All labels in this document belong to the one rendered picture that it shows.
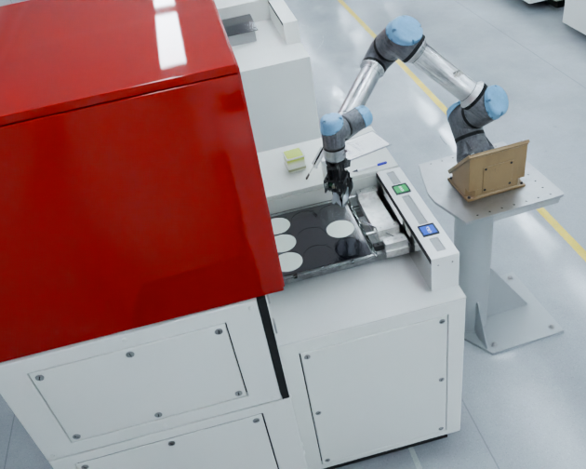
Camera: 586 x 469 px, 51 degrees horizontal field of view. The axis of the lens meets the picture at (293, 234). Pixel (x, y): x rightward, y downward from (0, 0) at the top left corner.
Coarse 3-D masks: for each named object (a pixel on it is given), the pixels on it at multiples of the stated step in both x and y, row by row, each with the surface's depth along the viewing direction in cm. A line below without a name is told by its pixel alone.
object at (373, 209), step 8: (360, 200) 235; (368, 200) 234; (376, 200) 233; (368, 208) 230; (376, 208) 229; (384, 208) 229; (368, 216) 226; (376, 216) 226; (384, 216) 225; (376, 224) 222; (384, 248) 211; (400, 248) 209; (392, 256) 211
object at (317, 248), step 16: (304, 208) 233; (320, 208) 231; (336, 208) 230; (304, 224) 225; (320, 224) 223; (304, 240) 218; (320, 240) 216; (336, 240) 215; (352, 240) 214; (304, 256) 211; (320, 256) 210; (336, 256) 208; (352, 256) 207; (288, 272) 205
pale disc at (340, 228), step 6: (336, 222) 223; (342, 222) 222; (348, 222) 222; (330, 228) 221; (336, 228) 220; (342, 228) 220; (348, 228) 219; (330, 234) 218; (336, 234) 217; (342, 234) 217; (348, 234) 216
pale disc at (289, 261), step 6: (288, 252) 213; (282, 258) 212; (288, 258) 211; (294, 258) 211; (300, 258) 210; (282, 264) 209; (288, 264) 208; (294, 264) 208; (300, 264) 207; (282, 270) 207; (288, 270) 206
